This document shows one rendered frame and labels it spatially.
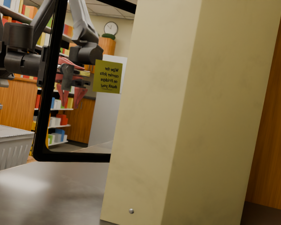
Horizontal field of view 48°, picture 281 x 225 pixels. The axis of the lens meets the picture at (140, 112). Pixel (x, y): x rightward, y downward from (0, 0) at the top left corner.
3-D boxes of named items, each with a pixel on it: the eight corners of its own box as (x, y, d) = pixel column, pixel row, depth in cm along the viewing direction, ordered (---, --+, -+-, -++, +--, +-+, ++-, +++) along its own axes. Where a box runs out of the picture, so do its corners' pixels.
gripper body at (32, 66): (49, 45, 75) (22, 41, 77) (42, 87, 76) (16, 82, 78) (62, 50, 82) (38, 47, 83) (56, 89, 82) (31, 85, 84)
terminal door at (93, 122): (142, 163, 86) (168, 17, 84) (30, 161, 68) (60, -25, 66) (141, 162, 87) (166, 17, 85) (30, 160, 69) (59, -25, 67)
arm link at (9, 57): (14, 72, 85) (-1, 72, 80) (16, 46, 84) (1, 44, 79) (36, 75, 83) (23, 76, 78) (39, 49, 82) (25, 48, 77)
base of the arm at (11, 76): (6, 63, 143) (-16, 59, 132) (18, 54, 140) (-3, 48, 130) (13, 80, 142) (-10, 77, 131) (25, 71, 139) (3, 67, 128)
